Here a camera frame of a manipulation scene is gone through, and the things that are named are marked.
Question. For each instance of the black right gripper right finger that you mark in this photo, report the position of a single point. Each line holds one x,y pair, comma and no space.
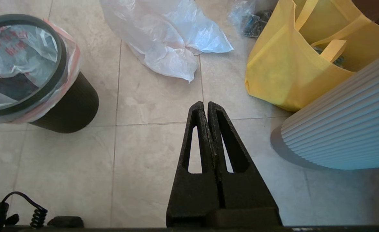
244,199

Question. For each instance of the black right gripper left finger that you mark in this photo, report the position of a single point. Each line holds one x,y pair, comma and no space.
192,199

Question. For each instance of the translucent white red-trimmed bag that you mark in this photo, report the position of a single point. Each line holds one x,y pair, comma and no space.
167,35

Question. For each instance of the white bag with cartoon print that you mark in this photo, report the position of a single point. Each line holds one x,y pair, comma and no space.
15,58

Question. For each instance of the grey ribbed robot base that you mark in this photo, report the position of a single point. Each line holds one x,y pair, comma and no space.
347,125

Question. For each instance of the yellow shopping bag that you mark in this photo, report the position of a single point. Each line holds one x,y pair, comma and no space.
289,64

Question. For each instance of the black round trash bin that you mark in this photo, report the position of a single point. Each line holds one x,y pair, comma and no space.
73,106

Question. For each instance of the clear bag with dark contents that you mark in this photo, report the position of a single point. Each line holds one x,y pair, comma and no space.
252,19

